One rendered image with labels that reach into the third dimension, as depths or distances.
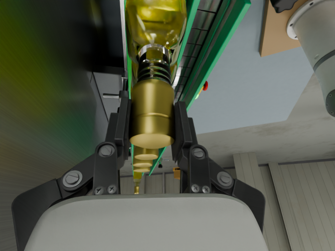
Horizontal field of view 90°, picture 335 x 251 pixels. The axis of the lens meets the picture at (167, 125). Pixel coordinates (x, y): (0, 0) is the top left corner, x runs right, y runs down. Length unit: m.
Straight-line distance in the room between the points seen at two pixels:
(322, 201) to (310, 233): 1.08
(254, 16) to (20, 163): 0.60
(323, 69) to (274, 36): 0.19
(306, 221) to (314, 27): 7.22
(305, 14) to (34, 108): 0.61
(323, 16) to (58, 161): 0.62
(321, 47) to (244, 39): 0.21
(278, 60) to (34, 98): 0.74
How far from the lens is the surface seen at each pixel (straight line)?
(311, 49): 0.57
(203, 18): 0.41
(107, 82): 0.56
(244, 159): 5.29
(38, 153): 0.24
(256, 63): 0.76
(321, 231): 7.71
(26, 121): 0.21
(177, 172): 6.83
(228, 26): 0.34
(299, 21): 0.62
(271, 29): 0.63
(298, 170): 7.68
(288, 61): 0.81
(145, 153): 0.22
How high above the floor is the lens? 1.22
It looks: 24 degrees down
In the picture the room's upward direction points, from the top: 179 degrees clockwise
